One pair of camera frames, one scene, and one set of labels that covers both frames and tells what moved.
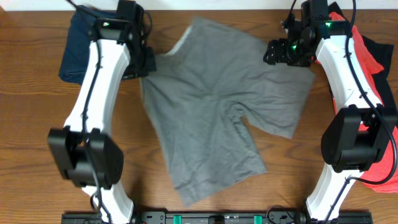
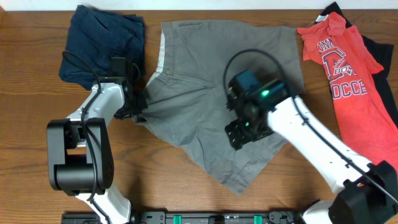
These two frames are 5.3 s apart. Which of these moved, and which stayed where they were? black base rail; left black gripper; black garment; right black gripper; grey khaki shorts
Moved: right black gripper; left black gripper; grey khaki shorts
Stayed: black base rail; black garment
